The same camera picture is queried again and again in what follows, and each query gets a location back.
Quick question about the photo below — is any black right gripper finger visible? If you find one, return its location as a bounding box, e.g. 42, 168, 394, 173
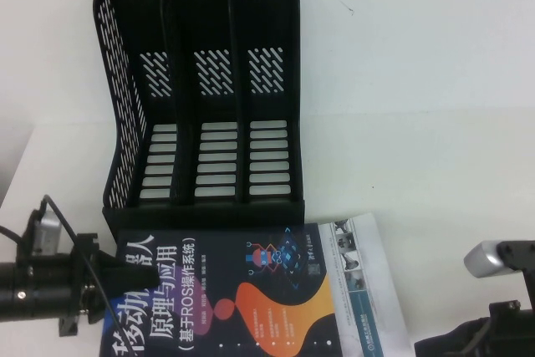
413, 317, 491, 357

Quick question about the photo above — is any black three-slot book stand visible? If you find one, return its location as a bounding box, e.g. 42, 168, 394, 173
90, 0, 308, 245

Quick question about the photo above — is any white car suspension book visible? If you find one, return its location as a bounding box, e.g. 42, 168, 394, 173
316, 212, 413, 357

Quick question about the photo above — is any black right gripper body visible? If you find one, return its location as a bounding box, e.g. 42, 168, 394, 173
484, 299, 535, 357

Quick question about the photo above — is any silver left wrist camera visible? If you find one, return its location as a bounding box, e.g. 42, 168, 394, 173
33, 209, 64, 257

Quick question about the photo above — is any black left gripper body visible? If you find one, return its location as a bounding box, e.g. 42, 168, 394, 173
57, 232, 110, 338

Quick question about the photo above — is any black left camera bracket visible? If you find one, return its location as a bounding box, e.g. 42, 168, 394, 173
15, 199, 48, 267

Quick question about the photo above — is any dark mobile robot book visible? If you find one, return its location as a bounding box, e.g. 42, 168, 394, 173
97, 224, 337, 357

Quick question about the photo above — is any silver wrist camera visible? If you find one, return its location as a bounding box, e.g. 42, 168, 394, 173
463, 240, 524, 279
33, 209, 64, 257

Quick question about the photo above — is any black left camera cable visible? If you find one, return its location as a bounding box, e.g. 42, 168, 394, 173
41, 193, 116, 314

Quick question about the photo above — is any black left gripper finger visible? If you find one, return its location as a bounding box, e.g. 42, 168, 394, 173
96, 249, 161, 292

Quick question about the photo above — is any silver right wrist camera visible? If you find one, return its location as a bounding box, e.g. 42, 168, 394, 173
463, 240, 524, 279

